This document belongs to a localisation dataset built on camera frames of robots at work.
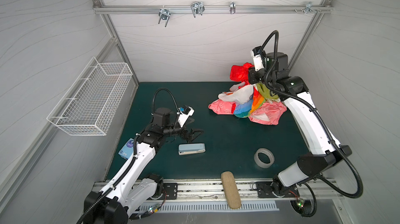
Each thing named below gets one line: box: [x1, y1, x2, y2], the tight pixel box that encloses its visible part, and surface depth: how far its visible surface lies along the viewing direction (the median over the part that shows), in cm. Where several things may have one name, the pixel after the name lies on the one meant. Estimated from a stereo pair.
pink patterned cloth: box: [208, 98, 287, 126], surface depth 100 cm
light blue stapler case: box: [178, 143, 206, 156], surface depth 85 cm
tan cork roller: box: [220, 170, 242, 210], surface depth 73 cm
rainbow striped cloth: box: [233, 86, 267, 118], surface depth 101 cm
